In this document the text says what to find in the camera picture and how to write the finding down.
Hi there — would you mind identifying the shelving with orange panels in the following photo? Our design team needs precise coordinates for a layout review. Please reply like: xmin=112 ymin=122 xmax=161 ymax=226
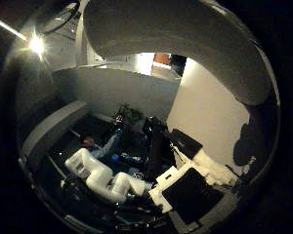
xmin=151 ymin=53 xmax=188 ymax=79

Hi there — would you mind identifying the black equipment stand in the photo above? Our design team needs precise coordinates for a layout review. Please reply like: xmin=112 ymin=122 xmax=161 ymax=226
xmin=143 ymin=116 xmax=175 ymax=183

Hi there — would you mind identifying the dark leafy plant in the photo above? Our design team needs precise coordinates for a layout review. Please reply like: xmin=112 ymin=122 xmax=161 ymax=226
xmin=113 ymin=103 xmax=146 ymax=131

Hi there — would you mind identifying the bright ceiling lamp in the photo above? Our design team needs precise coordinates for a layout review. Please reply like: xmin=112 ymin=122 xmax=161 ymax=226
xmin=25 ymin=32 xmax=48 ymax=59

